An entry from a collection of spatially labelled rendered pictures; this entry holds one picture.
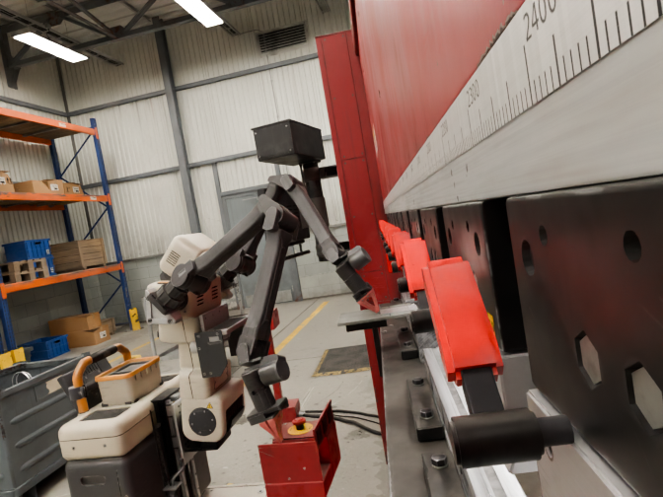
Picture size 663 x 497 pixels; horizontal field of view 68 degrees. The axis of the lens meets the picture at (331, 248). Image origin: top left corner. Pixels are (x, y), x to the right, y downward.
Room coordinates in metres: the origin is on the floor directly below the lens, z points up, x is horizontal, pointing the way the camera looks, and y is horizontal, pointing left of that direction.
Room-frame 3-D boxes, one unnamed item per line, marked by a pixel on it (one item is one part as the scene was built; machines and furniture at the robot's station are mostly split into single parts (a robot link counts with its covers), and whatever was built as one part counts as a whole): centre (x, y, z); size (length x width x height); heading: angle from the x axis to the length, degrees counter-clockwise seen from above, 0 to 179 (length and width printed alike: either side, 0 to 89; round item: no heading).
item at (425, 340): (1.65, -0.26, 0.92); 0.39 x 0.06 x 0.10; 175
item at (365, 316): (1.72, -0.12, 1.00); 0.26 x 0.18 x 0.01; 85
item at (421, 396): (1.11, -0.15, 0.89); 0.30 x 0.05 x 0.03; 175
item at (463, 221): (0.34, -0.13, 1.26); 0.15 x 0.09 x 0.17; 175
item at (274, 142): (3.02, 0.14, 1.53); 0.51 x 0.25 x 0.85; 159
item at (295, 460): (1.31, 0.17, 0.75); 0.20 x 0.16 x 0.18; 167
